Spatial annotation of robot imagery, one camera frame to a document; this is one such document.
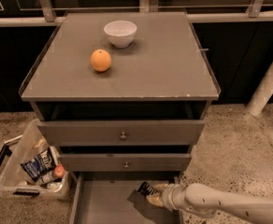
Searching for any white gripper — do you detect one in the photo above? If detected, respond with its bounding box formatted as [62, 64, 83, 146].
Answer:
[146, 183, 185, 210]

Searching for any black rxbar chocolate bar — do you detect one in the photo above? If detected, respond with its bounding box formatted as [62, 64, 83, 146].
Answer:
[137, 182, 158, 197]

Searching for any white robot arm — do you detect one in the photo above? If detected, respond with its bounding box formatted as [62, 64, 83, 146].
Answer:
[139, 182, 273, 224]

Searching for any grey bottom drawer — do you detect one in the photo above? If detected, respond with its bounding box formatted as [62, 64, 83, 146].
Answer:
[69, 172, 183, 224]

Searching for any grey drawer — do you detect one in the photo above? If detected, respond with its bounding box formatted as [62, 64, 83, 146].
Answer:
[38, 119, 205, 147]
[59, 154, 191, 172]
[69, 172, 183, 224]

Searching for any grey top drawer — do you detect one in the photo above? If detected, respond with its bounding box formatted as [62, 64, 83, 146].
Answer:
[38, 119, 205, 147]

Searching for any grey middle drawer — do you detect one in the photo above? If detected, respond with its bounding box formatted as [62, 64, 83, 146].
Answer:
[59, 154, 191, 172]

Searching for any grey drawer cabinet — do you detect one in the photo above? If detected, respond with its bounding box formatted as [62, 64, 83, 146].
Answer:
[18, 11, 222, 180]

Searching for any red apple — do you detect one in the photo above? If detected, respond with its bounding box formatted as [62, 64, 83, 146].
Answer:
[53, 164, 65, 178]

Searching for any blue kettle chips bag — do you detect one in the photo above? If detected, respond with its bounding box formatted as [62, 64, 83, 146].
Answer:
[21, 147, 57, 182]

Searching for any clear plastic bin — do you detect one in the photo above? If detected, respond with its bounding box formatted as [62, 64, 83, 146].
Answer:
[0, 119, 71, 200]

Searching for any orange fruit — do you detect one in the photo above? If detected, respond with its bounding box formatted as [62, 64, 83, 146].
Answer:
[91, 49, 111, 72]

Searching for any white ceramic bowl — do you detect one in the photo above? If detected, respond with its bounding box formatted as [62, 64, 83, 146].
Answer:
[104, 21, 137, 48]

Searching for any white diagonal pole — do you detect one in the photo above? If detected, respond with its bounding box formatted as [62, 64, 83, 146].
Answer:
[246, 62, 273, 116]

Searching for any metal railing frame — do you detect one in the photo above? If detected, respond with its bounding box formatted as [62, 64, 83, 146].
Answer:
[0, 0, 273, 28]

